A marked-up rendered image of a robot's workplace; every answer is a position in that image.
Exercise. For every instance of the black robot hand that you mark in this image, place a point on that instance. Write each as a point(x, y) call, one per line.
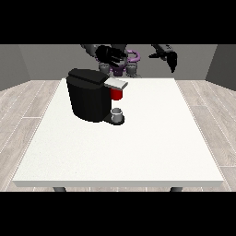
point(169, 58)
point(109, 55)

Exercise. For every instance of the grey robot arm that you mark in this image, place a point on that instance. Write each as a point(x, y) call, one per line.
point(162, 47)
point(89, 48)

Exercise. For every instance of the pale grey machine lid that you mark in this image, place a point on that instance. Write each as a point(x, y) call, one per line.
point(116, 83)

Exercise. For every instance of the red pod holder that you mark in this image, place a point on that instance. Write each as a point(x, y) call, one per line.
point(115, 94)

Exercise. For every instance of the black coffee machine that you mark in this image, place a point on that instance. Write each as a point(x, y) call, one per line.
point(87, 98)

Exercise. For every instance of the grey robot trunk purple rings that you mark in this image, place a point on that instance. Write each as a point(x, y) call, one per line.
point(132, 66)

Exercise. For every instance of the small grey cup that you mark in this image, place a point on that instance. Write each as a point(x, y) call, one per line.
point(116, 115)

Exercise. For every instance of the dark table leg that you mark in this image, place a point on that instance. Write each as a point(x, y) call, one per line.
point(59, 189)
point(176, 189)

